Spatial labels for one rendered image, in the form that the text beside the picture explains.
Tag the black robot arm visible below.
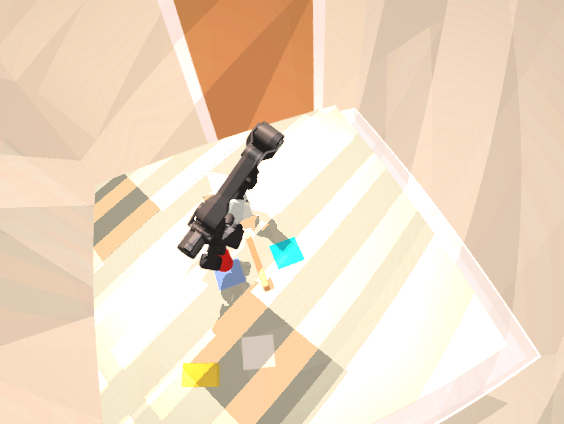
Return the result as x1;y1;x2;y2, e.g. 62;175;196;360
177;121;285;260

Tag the yellow flat block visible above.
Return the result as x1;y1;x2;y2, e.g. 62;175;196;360
181;363;220;387

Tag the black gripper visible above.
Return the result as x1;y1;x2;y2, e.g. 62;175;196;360
198;213;234;272

